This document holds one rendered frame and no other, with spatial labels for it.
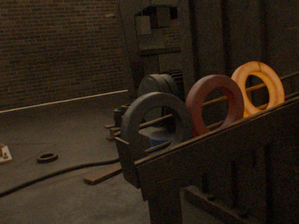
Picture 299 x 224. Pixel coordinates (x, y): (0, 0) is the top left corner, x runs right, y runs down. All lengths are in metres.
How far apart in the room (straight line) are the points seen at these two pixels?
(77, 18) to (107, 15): 0.68
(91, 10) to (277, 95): 6.39
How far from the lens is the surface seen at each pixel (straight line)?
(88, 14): 7.14
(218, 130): 0.81
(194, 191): 1.78
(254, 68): 0.98
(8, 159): 3.12
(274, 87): 1.02
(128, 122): 0.69
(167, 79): 2.18
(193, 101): 0.78
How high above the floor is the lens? 0.84
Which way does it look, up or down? 11 degrees down
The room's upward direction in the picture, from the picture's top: 6 degrees counter-clockwise
